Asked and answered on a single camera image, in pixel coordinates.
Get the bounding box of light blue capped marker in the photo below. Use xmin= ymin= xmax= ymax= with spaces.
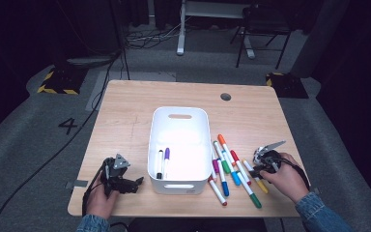
xmin=221 ymin=150 xmax=242 ymax=188

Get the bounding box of purple capped marker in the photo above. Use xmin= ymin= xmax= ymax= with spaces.
xmin=161 ymin=147 xmax=171 ymax=179

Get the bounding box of magenta capped marker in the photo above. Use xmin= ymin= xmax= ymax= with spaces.
xmin=210 ymin=149 xmax=221 ymax=175

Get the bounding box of bundle of floor cables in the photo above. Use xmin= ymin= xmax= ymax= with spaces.
xmin=124 ymin=18 xmax=187 ymax=51

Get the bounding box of brown-red capped marker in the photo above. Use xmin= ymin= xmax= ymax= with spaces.
xmin=207 ymin=176 xmax=229 ymax=207

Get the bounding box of dark blue capped marker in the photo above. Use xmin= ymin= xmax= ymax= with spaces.
xmin=216 ymin=158 xmax=231 ymax=198

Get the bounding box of red capped marker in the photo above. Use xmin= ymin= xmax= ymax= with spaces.
xmin=229 ymin=149 xmax=253 ymax=187

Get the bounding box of dark green capped marker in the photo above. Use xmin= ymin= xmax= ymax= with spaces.
xmin=236 ymin=171 xmax=263 ymax=210

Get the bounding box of white plastic storage bin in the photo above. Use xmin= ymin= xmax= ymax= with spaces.
xmin=146 ymin=105 xmax=214 ymax=196

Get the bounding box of grey curtain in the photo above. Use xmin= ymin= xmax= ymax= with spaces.
xmin=289 ymin=0 xmax=351 ymax=80

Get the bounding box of person's right hand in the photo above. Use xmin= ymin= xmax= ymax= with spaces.
xmin=259 ymin=152 xmax=311 ymax=205

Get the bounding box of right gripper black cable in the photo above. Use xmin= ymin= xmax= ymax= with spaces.
xmin=281 ymin=158 xmax=312 ymax=191

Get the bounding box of black stand pole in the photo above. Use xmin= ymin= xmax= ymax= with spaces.
xmin=107 ymin=0 xmax=131 ymax=81

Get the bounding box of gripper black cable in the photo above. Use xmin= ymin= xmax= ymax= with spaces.
xmin=81 ymin=159 xmax=109 ymax=217
xmin=281 ymin=158 xmax=312 ymax=191

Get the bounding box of long black floor cable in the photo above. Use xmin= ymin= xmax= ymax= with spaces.
xmin=0 ymin=51 xmax=124 ymax=232

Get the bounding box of white desk frame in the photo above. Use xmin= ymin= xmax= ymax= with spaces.
xmin=176 ymin=0 xmax=256 ymax=60

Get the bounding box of orange capped marker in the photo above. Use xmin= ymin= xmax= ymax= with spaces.
xmin=216 ymin=133 xmax=238 ymax=167

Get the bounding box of person's left hand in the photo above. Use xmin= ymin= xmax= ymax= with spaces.
xmin=85 ymin=183 xmax=121 ymax=220

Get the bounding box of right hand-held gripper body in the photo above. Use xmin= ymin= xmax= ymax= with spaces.
xmin=253 ymin=140 xmax=287 ymax=177

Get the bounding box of bright green capped marker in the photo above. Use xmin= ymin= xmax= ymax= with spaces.
xmin=213 ymin=140 xmax=232 ymax=175

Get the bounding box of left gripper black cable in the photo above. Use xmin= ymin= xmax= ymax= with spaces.
xmin=81 ymin=159 xmax=109 ymax=217

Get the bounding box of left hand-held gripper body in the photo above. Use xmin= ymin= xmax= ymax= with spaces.
xmin=100 ymin=154 xmax=133 ymax=196

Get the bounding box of black chair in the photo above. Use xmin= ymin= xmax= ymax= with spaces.
xmin=230 ymin=4 xmax=293 ymax=70

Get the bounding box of black yellow striped floor base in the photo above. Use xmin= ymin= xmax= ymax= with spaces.
xmin=37 ymin=64 xmax=90 ymax=96
xmin=265 ymin=72 xmax=309 ymax=100

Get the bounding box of black capped marker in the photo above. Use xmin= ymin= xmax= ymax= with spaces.
xmin=156 ymin=149 xmax=164 ymax=181

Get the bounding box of grey stand base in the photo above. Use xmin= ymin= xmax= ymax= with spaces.
xmin=66 ymin=55 xmax=121 ymax=68

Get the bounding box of grey tape piece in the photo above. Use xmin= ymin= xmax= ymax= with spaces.
xmin=66 ymin=179 xmax=89 ymax=189

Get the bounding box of yellow capped marker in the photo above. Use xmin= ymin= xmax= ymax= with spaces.
xmin=241 ymin=158 xmax=270 ymax=195

